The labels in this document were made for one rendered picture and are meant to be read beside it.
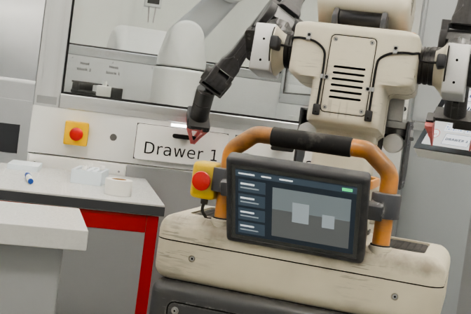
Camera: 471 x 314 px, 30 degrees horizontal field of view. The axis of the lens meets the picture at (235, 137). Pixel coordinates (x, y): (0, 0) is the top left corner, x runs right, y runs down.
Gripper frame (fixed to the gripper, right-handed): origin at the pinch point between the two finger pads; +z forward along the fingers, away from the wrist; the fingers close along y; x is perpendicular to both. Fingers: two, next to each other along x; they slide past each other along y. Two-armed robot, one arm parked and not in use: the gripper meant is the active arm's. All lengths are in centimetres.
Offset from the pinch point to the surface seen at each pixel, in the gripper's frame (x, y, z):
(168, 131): 7.6, 3.1, 0.3
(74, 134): 36.3, -3.6, 1.3
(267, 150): -24.7, 1.6, 1.4
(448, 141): -82, 0, -13
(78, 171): 34.8, -30.4, -7.3
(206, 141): -4.8, 2.0, 1.6
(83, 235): 35, -94, -46
